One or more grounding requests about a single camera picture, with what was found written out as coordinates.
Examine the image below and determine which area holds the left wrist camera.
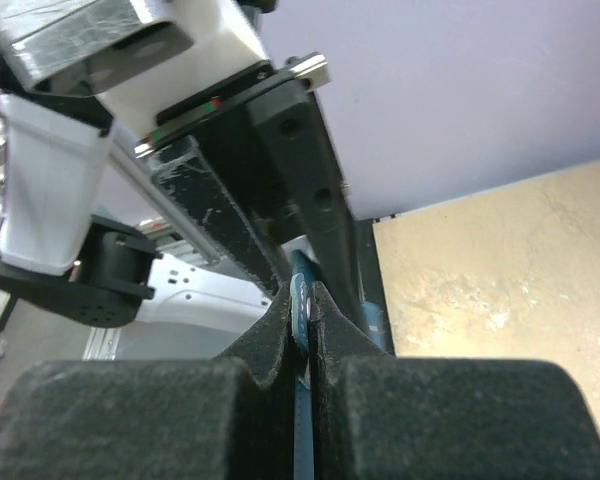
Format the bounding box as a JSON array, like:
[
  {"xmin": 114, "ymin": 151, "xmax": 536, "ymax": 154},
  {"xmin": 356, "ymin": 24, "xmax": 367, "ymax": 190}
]
[{"xmin": 0, "ymin": 1, "xmax": 276, "ymax": 276}]

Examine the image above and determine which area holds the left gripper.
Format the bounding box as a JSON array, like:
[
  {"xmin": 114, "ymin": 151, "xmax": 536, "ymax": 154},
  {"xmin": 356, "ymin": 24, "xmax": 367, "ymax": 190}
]
[{"xmin": 134, "ymin": 52, "xmax": 370, "ymax": 335}]

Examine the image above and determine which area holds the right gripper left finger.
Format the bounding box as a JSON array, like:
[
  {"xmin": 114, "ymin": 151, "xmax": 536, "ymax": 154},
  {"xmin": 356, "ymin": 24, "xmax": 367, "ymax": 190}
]
[{"xmin": 0, "ymin": 288, "xmax": 298, "ymax": 479}]

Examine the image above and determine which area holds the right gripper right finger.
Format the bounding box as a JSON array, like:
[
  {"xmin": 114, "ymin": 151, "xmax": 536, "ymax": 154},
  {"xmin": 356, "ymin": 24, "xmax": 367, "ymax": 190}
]
[{"xmin": 309, "ymin": 283, "xmax": 600, "ymax": 479}]

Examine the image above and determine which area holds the blue card holder wallet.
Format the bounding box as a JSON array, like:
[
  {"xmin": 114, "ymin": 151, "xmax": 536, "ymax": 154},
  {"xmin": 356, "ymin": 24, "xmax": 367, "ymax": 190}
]
[{"xmin": 288, "ymin": 249, "xmax": 386, "ymax": 480}]

